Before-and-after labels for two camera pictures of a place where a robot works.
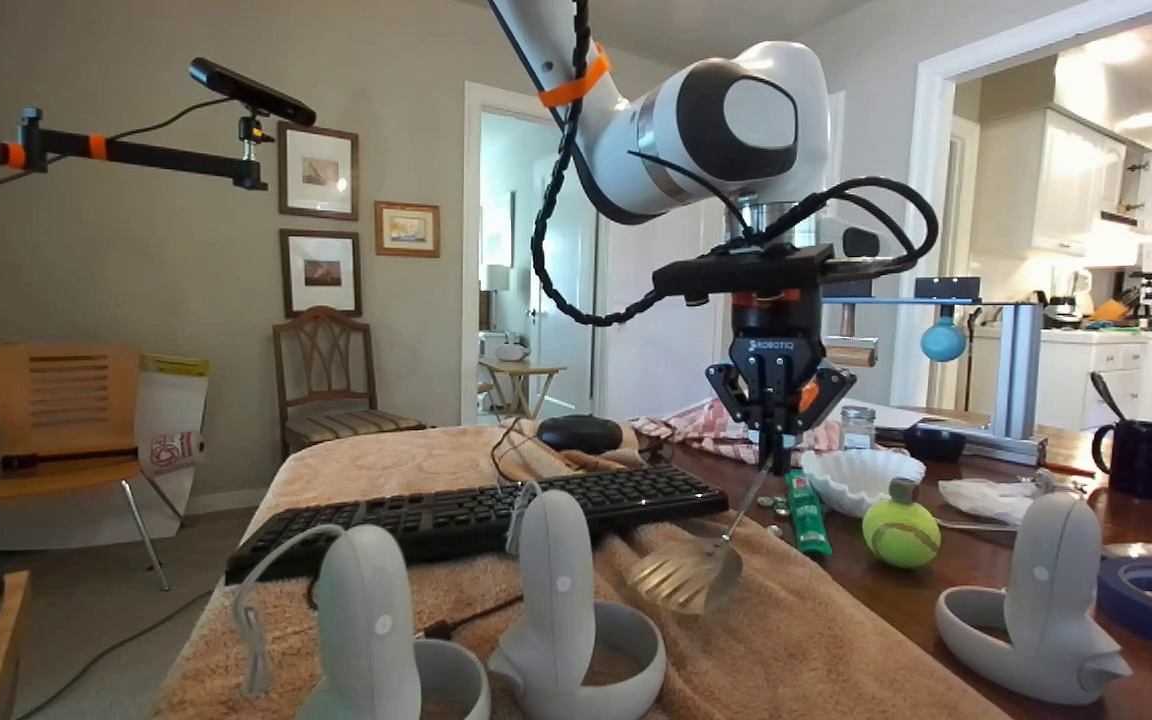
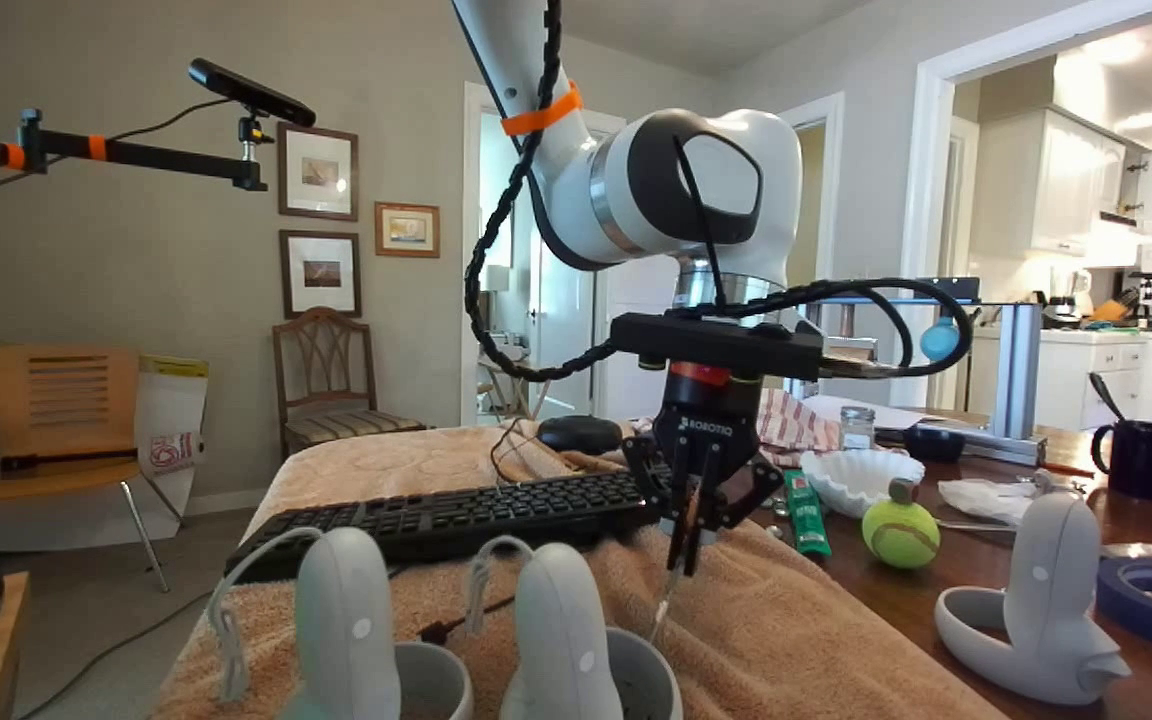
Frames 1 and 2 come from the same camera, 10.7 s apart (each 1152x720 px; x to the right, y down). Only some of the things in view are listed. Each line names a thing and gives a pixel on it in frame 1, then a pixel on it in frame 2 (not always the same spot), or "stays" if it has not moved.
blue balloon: (942, 343) stays
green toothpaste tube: (809, 513) stays
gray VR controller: (1039, 637) stays
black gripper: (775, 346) → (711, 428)
